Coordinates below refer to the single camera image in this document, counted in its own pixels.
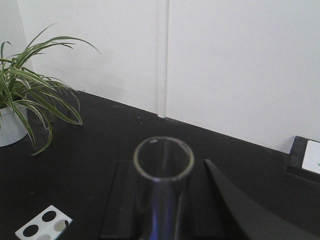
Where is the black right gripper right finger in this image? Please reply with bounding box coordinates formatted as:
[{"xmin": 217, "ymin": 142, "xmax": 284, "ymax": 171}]
[{"xmin": 189, "ymin": 159, "xmax": 320, "ymax": 240}]

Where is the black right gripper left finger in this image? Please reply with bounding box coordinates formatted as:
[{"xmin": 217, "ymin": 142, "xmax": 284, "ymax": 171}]
[{"xmin": 99, "ymin": 161, "xmax": 136, "ymax": 238}]

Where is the clear glass test tube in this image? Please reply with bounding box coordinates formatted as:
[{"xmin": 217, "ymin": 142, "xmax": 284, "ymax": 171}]
[{"xmin": 133, "ymin": 136, "xmax": 195, "ymax": 240}]

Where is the white test tube rack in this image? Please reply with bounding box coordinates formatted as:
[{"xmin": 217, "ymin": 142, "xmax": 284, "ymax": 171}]
[{"xmin": 15, "ymin": 205, "xmax": 73, "ymax": 240}]

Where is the black socket mounting box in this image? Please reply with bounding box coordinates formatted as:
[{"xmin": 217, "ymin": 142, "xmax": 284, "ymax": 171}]
[{"xmin": 286, "ymin": 136, "xmax": 320, "ymax": 183}]

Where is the white plant pot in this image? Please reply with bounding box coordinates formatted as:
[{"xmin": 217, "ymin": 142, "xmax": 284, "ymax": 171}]
[{"xmin": 0, "ymin": 107, "xmax": 28, "ymax": 147}]

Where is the green spider plant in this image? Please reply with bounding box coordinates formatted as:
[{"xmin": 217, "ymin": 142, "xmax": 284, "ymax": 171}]
[{"xmin": 0, "ymin": 22, "xmax": 102, "ymax": 156}]

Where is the white wall power socket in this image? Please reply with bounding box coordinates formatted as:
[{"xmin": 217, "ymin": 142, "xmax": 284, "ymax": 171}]
[{"xmin": 302, "ymin": 140, "xmax": 320, "ymax": 174}]

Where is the white wall cable conduit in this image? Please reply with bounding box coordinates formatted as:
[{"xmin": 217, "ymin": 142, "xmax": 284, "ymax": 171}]
[{"xmin": 155, "ymin": 0, "xmax": 170, "ymax": 118}]

